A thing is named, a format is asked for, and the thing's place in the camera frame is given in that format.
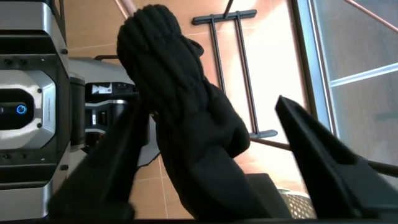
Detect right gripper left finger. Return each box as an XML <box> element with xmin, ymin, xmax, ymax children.
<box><xmin>46</xmin><ymin>102</ymin><xmax>150</xmax><ymax>220</ymax></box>

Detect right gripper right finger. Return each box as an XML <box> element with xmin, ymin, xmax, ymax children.
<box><xmin>275</xmin><ymin>95</ymin><xmax>398</xmax><ymax>218</ymax></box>

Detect black shorts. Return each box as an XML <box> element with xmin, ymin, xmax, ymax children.
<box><xmin>116</xmin><ymin>4</ymin><xmax>272</xmax><ymax>220</ymax></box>

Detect pink clothes hanger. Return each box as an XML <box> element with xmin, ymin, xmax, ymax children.
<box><xmin>113</xmin><ymin>0</ymin><xmax>138</xmax><ymax>19</ymax></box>
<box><xmin>343</xmin><ymin>0</ymin><xmax>398</xmax><ymax>34</ymax></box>

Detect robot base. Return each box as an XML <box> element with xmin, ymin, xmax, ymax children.
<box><xmin>0</xmin><ymin>0</ymin><xmax>161</xmax><ymax>220</ymax></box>

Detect white laundry basket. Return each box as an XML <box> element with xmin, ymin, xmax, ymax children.
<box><xmin>277</xmin><ymin>188</ymin><xmax>317</xmax><ymax>219</ymax></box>

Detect black clothes rack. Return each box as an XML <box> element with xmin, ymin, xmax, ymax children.
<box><xmin>192</xmin><ymin>0</ymin><xmax>398</xmax><ymax>178</ymax></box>

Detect window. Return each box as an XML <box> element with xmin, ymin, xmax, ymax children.
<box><xmin>290</xmin><ymin>0</ymin><xmax>398</xmax><ymax>187</ymax></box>

